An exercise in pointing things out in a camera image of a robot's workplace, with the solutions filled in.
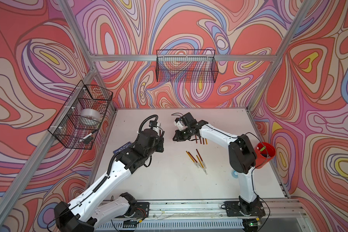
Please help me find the black wire basket wall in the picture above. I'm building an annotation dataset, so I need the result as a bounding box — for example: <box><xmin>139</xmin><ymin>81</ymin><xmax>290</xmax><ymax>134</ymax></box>
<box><xmin>156</xmin><ymin>48</ymin><xmax>219</xmax><ymax>83</ymax></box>
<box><xmin>48</xmin><ymin>81</ymin><xmax>113</xmax><ymax>150</ymax></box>

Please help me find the black wire basket back wall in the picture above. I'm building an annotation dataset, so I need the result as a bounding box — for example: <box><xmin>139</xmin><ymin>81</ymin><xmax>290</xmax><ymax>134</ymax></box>
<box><xmin>156</xmin><ymin>48</ymin><xmax>219</xmax><ymax>83</ymax></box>

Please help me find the blue treehouse paperback book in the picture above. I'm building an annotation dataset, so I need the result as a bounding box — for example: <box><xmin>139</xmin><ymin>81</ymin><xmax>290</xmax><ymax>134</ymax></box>
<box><xmin>113</xmin><ymin>142</ymin><xmax>131</xmax><ymax>154</ymax></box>

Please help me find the yellow knife centre group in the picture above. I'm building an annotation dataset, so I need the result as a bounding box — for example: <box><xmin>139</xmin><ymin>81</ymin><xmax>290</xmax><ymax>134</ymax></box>
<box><xmin>186</xmin><ymin>151</ymin><xmax>199</xmax><ymax>167</ymax></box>

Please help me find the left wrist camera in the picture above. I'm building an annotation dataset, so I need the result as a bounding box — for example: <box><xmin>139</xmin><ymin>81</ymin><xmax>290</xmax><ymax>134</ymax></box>
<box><xmin>149</xmin><ymin>120</ymin><xmax>160</xmax><ymax>130</ymax></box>

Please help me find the black wire basket left wall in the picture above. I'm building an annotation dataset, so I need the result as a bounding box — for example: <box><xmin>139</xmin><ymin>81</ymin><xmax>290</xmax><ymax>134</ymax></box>
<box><xmin>48</xmin><ymin>81</ymin><xmax>113</xmax><ymax>150</ymax></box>

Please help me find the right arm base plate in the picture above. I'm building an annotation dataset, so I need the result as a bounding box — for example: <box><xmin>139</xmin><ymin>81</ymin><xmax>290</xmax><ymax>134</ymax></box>
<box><xmin>220</xmin><ymin>201</ymin><xmax>266</xmax><ymax>218</ymax></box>

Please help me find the red plastic cup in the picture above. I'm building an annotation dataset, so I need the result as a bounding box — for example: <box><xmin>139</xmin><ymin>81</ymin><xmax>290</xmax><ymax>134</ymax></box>
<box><xmin>254</xmin><ymin>142</ymin><xmax>276</xmax><ymax>169</ymax></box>

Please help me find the grey duct tape roll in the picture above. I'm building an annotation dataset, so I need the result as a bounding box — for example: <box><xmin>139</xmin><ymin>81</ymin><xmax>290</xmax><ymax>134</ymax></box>
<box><xmin>78</xmin><ymin>109</ymin><xmax>101</xmax><ymax>126</ymax></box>

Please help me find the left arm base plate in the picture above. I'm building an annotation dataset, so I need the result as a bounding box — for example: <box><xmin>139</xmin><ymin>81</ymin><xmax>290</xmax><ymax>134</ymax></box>
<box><xmin>118</xmin><ymin>202</ymin><xmax>150</xmax><ymax>219</ymax></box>

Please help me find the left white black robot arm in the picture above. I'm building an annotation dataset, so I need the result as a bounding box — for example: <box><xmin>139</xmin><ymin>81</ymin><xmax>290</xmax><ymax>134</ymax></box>
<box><xmin>54</xmin><ymin>127</ymin><xmax>164</xmax><ymax>232</ymax></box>

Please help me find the small object in left basket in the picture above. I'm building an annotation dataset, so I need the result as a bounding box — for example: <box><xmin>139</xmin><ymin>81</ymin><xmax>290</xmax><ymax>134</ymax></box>
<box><xmin>79</xmin><ymin>133</ymin><xmax>93</xmax><ymax>145</ymax></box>

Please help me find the blue tape roll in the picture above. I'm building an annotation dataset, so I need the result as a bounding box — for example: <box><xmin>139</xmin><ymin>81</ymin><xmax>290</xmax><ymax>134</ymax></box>
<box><xmin>232</xmin><ymin>171</ymin><xmax>238</xmax><ymax>178</ymax></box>

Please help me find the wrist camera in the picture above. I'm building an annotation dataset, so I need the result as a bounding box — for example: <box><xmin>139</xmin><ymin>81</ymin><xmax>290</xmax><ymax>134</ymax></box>
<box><xmin>149</xmin><ymin>120</ymin><xmax>160</xmax><ymax>130</ymax></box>
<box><xmin>175</xmin><ymin>118</ymin><xmax>185</xmax><ymax>131</ymax></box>

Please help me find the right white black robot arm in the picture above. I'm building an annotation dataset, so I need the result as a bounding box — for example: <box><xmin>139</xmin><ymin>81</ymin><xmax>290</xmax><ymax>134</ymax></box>
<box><xmin>173</xmin><ymin>113</ymin><xmax>260</xmax><ymax>216</ymax></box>

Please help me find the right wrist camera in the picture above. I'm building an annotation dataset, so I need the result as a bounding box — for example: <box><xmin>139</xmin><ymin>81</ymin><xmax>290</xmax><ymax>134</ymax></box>
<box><xmin>175</xmin><ymin>118</ymin><xmax>185</xmax><ymax>131</ymax></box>

